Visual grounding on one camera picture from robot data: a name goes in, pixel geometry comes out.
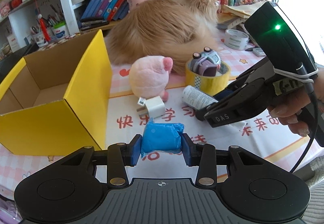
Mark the orange fluffy cat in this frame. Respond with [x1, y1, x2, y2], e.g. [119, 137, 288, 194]
[104, 0, 218, 75]

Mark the yellow cardboard box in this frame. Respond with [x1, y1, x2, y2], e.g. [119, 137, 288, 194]
[1, 30, 113, 156]

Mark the white spray bottle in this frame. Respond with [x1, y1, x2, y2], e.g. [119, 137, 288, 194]
[182, 85, 218, 110]

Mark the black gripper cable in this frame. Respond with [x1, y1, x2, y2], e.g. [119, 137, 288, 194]
[288, 62, 320, 174]

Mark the person's right hand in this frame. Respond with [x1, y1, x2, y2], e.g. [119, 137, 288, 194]
[267, 67, 324, 138]

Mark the blue plastic bag roll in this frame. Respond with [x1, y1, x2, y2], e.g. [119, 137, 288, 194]
[141, 118, 184, 157]

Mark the white tape roll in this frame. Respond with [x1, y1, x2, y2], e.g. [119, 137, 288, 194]
[224, 30, 249, 50]

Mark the pile of papers and books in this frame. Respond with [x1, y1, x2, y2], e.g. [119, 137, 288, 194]
[216, 0, 266, 30]

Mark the black electronic keyboard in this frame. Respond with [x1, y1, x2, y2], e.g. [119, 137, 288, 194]
[0, 43, 39, 79]

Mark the grey purple toy car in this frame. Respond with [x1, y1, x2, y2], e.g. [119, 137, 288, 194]
[189, 46, 221, 77]

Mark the pink checked tablecloth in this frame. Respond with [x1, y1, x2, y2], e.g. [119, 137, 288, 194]
[0, 29, 324, 199]

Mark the yellow tape roll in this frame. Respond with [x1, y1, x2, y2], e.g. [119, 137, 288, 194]
[185, 61, 231, 96]

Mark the pink plush pig toy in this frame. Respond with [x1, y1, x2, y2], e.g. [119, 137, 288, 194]
[129, 56, 173, 102]

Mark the white charger plug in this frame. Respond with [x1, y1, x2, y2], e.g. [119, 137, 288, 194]
[136, 96, 165, 118]

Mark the grey pencil case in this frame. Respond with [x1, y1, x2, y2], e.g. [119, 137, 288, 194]
[252, 47, 266, 57]

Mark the white pen holder cup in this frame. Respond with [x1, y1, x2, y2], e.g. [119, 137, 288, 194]
[52, 22, 69, 40]

